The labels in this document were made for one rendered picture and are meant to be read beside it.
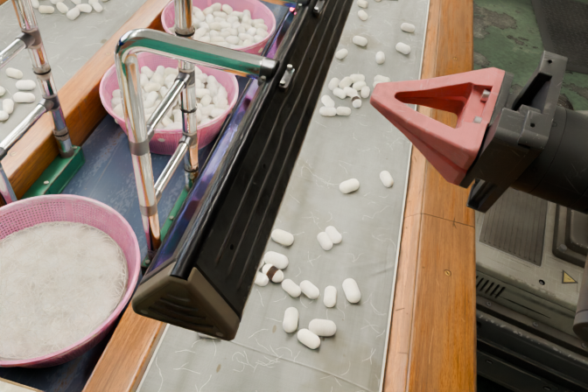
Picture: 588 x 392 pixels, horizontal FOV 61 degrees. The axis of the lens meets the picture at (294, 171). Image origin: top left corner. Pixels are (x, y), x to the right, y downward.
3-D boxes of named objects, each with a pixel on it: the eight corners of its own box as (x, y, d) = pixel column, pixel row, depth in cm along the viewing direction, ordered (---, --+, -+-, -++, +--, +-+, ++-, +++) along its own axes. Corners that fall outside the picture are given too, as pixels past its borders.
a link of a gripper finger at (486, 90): (348, 165, 36) (475, 213, 35) (358, 114, 30) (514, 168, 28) (380, 94, 39) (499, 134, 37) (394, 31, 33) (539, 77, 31)
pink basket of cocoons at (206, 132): (234, 83, 116) (235, 49, 109) (240, 166, 99) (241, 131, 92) (115, 81, 112) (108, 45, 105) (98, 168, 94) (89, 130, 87)
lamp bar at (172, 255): (360, -18, 79) (371, -65, 74) (233, 346, 36) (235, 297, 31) (311, -30, 80) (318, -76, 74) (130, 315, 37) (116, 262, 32)
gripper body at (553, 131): (457, 206, 35) (563, 246, 34) (510, 134, 26) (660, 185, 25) (480, 132, 38) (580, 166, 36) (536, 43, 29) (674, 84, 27)
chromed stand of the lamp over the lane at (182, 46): (288, 216, 91) (328, -14, 59) (255, 312, 78) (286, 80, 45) (190, 190, 93) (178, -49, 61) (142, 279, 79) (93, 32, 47)
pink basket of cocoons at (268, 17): (283, 38, 132) (288, 4, 125) (254, 95, 114) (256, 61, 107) (189, 14, 135) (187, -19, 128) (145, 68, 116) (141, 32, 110)
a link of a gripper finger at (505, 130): (352, 150, 34) (486, 199, 32) (362, 90, 28) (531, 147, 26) (384, 75, 37) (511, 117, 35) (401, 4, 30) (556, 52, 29)
